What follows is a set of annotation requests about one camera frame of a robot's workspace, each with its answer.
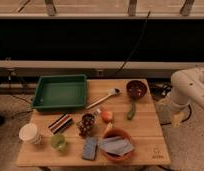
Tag orange bowl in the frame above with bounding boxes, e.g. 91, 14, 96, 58
99, 128, 135, 162

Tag striped flat box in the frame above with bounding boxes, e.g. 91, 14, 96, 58
48, 114, 73, 134

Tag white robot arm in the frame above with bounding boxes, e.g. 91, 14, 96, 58
158, 67, 204, 127

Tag wooden handled brush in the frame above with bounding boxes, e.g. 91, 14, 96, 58
86, 88, 120, 109

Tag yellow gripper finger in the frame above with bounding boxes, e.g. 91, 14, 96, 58
172, 112, 184, 128

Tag small bottle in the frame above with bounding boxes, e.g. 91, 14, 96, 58
93, 108, 102, 116

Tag black floor cable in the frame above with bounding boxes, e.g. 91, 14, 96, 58
160, 103, 193, 127

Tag blue sponge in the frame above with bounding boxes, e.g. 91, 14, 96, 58
82, 137, 97, 160

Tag orange round fruit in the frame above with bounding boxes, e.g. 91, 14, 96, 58
101, 111, 113, 123

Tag dark grape bunch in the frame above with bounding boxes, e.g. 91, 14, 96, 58
77, 113, 95, 137

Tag green plastic tray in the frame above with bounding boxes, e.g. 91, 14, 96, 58
32, 74, 87, 112

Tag small yellow vegetable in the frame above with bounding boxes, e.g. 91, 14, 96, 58
105, 122, 113, 133

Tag purple bowl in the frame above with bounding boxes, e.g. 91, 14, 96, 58
126, 80, 147, 100

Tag blue folded cloth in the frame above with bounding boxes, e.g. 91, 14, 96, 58
98, 136, 134, 156

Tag green pepper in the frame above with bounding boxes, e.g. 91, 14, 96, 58
127, 101, 136, 120

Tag black hanging cable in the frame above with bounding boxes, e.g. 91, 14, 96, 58
114, 10, 152, 75

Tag white paper cup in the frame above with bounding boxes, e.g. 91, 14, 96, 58
19, 123, 41, 144

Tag green cup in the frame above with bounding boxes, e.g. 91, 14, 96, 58
50, 134, 66, 150

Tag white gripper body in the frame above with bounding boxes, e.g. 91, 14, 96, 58
158, 98, 188, 124

